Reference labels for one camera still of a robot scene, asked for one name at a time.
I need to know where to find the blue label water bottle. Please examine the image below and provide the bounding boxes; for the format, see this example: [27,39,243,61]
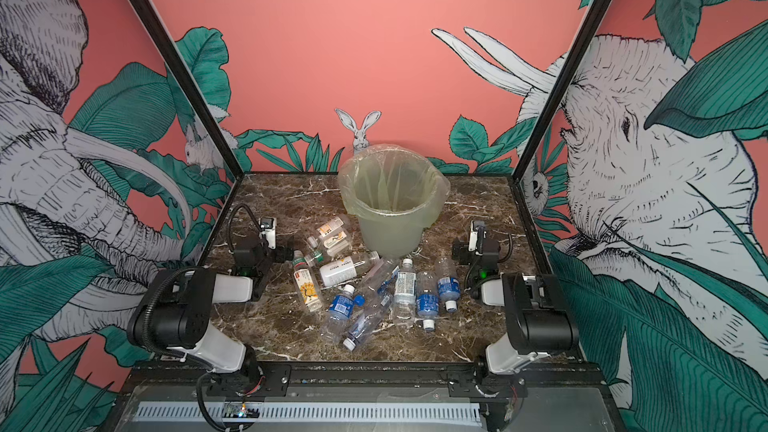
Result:
[416,270,439,332]
[435,257,461,313]

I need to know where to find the yellow label clear bottle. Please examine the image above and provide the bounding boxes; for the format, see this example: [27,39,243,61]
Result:
[292,250,324,313]

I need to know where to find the tall white label water bottle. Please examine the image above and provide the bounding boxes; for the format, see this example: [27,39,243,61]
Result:
[391,258,416,328]

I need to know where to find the blue label bottle white cap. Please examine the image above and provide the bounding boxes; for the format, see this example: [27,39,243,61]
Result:
[322,284,355,342]

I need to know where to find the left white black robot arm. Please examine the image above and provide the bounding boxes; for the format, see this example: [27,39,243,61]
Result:
[127,239,294,396]

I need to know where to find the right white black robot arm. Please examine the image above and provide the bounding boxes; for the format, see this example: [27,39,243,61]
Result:
[451,238,579,376]

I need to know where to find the translucent plastic bin liner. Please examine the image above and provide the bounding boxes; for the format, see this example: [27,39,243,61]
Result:
[336,143,451,233]

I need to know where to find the green cap small bottle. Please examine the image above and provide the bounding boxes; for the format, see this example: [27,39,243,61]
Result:
[305,236,328,266]

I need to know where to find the orange label small bottle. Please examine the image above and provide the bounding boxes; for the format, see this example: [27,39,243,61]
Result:
[316,214,349,240]

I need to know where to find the white label bottle lying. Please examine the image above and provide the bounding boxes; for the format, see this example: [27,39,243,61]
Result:
[319,251,380,287]

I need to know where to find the beige label small bottle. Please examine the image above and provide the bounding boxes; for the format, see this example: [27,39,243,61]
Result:
[322,228,352,258]

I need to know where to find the clear bottle blue cap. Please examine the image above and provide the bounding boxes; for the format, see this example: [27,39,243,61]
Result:
[354,258,399,307]

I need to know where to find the crushed clear bottle white cap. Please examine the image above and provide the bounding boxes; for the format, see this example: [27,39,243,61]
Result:
[342,292,393,351]

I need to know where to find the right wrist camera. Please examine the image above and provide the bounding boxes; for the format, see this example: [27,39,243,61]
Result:
[468,220,487,253]

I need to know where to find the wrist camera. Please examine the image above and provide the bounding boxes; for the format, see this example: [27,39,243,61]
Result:
[468,220,487,253]
[259,217,277,250]

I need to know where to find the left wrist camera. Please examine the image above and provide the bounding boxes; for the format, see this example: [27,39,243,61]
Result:
[259,217,277,250]

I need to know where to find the black front mounting rail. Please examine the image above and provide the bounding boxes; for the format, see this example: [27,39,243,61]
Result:
[122,361,607,400]

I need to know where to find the white slotted cable duct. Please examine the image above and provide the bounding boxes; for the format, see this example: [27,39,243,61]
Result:
[131,401,483,427]

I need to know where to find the right black frame post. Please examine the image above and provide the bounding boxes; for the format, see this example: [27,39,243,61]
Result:
[511,0,637,181]

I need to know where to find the black frame post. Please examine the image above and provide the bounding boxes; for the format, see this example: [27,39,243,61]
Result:
[511,0,637,181]
[98,0,245,180]

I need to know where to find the left black frame post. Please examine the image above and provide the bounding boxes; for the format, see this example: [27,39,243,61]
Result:
[98,0,245,180]

